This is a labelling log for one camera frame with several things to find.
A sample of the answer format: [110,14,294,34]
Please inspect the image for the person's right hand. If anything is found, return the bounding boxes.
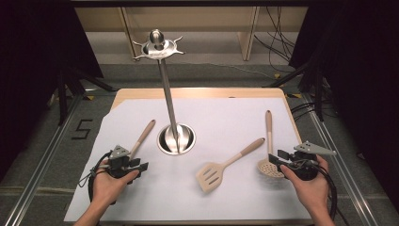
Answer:
[279,154,330,218]

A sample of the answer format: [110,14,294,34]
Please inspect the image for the person's left hand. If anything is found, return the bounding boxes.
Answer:
[91,163,140,206]

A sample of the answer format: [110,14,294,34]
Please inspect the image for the black floor cables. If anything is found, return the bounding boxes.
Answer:
[290,100,333,123]

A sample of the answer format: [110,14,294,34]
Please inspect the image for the beige perforated skimmer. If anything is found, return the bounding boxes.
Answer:
[257,109,286,179]

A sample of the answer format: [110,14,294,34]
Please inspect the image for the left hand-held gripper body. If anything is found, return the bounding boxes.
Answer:
[107,144,140,181]

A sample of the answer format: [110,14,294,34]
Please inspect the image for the black tripod stand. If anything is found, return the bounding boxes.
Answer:
[264,60,326,121]
[56,67,119,126]

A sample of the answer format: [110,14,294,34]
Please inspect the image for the hanging black cables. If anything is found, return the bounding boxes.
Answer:
[253,6,299,73]

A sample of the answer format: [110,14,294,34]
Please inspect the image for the steel utensil rack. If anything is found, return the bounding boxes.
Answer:
[132,28,197,156]

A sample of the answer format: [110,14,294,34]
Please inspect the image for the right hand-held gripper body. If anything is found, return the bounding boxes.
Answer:
[285,140,338,182]

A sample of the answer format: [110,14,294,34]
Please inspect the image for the white table mat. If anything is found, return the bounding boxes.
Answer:
[63,97,312,222]

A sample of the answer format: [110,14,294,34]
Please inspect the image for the aluminium floor rail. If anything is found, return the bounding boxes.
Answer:
[302,93,377,226]
[3,93,83,226]

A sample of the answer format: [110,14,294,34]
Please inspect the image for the light wooden furniture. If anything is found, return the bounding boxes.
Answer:
[74,6,309,62]

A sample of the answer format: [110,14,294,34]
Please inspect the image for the beige kitchen utensil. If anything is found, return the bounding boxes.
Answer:
[129,119,157,159]

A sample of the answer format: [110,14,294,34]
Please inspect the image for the black curtain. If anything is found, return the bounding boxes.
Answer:
[0,0,104,183]
[288,0,399,205]

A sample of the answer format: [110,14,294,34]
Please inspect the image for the beige slotted spatula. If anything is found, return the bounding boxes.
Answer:
[195,137,266,194]

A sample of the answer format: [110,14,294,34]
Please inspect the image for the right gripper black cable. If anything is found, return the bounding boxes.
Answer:
[316,163,351,226]

